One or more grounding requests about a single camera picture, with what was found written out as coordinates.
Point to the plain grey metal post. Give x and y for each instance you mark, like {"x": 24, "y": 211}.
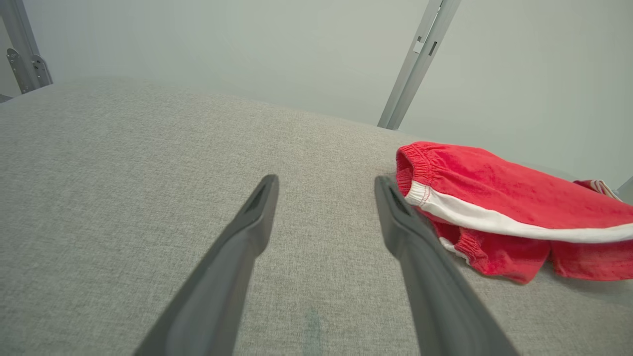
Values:
{"x": 418, "y": 64}

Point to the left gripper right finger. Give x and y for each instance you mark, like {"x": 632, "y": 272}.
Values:
{"x": 435, "y": 287}

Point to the grey metal post with bracket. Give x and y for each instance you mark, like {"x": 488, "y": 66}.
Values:
{"x": 22, "y": 54}

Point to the red shorts with white stripe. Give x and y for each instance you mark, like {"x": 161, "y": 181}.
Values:
{"x": 494, "y": 193}

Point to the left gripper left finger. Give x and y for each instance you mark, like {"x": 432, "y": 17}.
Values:
{"x": 222, "y": 277}

